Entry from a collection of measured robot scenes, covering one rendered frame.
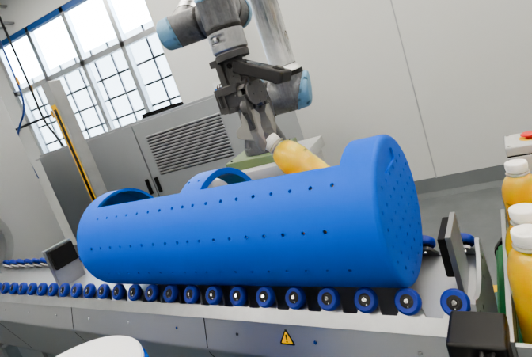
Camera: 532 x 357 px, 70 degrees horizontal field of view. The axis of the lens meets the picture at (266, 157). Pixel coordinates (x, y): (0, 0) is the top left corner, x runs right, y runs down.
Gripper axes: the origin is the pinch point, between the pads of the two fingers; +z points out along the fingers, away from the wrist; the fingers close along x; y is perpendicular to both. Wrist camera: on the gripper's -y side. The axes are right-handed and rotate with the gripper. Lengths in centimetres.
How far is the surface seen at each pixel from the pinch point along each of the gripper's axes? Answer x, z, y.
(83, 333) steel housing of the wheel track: 14, 45, 82
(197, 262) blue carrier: 13.7, 19.9, 18.9
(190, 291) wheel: 9.9, 30.2, 29.6
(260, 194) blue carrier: 9.6, 7.9, -0.4
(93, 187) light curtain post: -30, 7, 117
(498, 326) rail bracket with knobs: 19.3, 27.0, -36.8
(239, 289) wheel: 9.5, 29.4, 14.0
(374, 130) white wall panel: -271, 56, 63
